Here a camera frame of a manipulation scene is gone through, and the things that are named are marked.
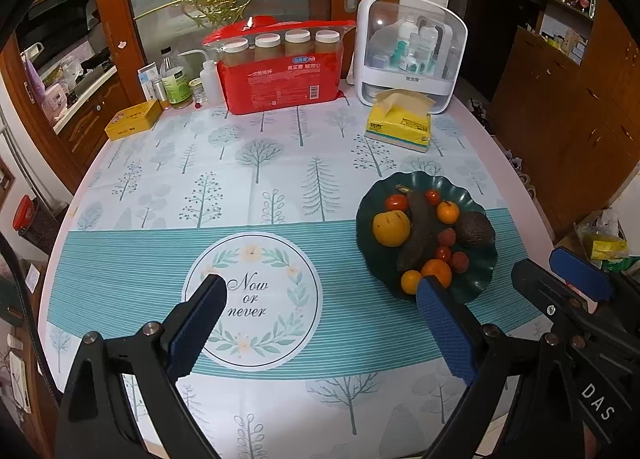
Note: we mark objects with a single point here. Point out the dark green scalloped plate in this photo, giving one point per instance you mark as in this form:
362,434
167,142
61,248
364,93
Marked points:
382,261

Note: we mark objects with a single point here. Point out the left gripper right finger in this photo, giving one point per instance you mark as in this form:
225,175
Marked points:
543,421

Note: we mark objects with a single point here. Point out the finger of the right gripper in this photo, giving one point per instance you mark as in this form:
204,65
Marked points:
540,283
581,274

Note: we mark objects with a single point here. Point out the green label bottle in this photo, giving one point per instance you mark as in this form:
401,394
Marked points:
174,79

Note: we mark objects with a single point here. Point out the red cherry tomato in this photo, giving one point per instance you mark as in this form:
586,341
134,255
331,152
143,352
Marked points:
433,197

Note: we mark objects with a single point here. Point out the small red tomato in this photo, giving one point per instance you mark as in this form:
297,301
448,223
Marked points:
443,253

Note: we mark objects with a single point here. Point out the small orange kumquat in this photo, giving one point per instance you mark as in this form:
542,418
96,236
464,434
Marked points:
447,212

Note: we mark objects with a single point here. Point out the wrinkled red fruit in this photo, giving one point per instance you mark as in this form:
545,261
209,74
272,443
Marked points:
459,262

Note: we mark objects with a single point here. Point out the orange mandarin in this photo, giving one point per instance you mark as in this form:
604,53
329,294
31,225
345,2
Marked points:
438,269

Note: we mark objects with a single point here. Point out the white clear storage case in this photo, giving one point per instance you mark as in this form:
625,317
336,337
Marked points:
415,45

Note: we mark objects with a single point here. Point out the dark avocado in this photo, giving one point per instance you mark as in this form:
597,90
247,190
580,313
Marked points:
474,230

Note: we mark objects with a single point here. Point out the dark cucumber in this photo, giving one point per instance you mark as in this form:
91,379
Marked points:
422,241

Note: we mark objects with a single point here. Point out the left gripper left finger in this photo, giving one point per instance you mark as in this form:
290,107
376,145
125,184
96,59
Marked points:
96,419

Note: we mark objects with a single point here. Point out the small yellow-orange tomato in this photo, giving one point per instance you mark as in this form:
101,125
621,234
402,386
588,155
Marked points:
410,280

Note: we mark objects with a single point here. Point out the yellow tissue pack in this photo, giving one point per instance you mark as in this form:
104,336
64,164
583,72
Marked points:
401,118

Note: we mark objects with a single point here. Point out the red packaged box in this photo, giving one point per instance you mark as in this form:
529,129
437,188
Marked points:
267,64

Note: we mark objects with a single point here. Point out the yellow lemon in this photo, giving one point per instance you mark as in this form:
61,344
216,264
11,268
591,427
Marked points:
391,228

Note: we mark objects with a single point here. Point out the yellow small box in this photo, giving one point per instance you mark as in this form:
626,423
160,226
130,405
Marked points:
133,120

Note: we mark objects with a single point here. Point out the white squeeze bottle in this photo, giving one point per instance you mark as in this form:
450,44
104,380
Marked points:
208,80

